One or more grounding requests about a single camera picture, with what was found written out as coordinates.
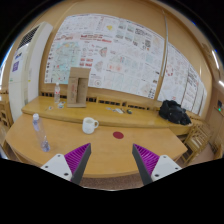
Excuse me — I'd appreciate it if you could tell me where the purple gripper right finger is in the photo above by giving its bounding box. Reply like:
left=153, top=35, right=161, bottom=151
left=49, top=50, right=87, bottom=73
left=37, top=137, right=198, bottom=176
left=132, top=144, right=181, bottom=185

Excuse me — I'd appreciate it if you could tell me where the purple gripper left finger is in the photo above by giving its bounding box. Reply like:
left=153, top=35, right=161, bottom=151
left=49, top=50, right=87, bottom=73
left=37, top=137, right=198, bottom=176
left=42, top=143, right=91, bottom=185

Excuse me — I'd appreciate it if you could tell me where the clear plastic water bottle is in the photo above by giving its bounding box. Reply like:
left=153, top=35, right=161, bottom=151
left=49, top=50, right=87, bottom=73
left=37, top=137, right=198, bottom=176
left=32, top=113, right=50, bottom=152

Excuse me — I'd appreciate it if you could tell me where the white ceramic mug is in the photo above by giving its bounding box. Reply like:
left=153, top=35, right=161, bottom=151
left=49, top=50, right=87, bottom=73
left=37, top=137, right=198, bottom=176
left=82, top=117, right=99, bottom=134

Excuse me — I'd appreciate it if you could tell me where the red round coaster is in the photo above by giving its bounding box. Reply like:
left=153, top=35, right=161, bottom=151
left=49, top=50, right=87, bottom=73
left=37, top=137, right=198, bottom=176
left=113, top=131, right=124, bottom=139

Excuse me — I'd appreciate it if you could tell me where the wooden chair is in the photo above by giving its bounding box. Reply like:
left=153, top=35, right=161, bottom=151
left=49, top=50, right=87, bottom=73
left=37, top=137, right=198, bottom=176
left=182, top=124, right=212, bottom=165

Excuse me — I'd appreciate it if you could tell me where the black backpack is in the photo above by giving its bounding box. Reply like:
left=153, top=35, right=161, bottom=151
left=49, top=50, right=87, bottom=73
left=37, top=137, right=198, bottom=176
left=159, top=100, right=191, bottom=125

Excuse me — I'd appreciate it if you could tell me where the brown cardboard box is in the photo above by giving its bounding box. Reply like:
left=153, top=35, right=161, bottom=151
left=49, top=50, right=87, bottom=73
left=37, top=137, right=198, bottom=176
left=67, top=67, right=90, bottom=108

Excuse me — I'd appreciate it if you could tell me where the small bottle with red label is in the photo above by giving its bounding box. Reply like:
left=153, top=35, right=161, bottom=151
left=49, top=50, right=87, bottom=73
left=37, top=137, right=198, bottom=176
left=54, top=82, right=60, bottom=103

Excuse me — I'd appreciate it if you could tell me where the white standing air conditioner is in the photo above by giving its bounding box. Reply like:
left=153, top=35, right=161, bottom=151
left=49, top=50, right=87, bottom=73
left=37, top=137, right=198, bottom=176
left=9, top=22, right=53, bottom=121

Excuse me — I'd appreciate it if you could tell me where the right white wall poster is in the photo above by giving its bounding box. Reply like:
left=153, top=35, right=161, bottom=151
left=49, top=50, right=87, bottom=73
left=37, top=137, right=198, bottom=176
left=158, top=44, right=207, bottom=116

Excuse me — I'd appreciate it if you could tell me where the large white wall poster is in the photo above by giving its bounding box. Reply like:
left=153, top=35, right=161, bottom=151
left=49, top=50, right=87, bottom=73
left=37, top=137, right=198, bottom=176
left=45, top=14, right=164, bottom=99

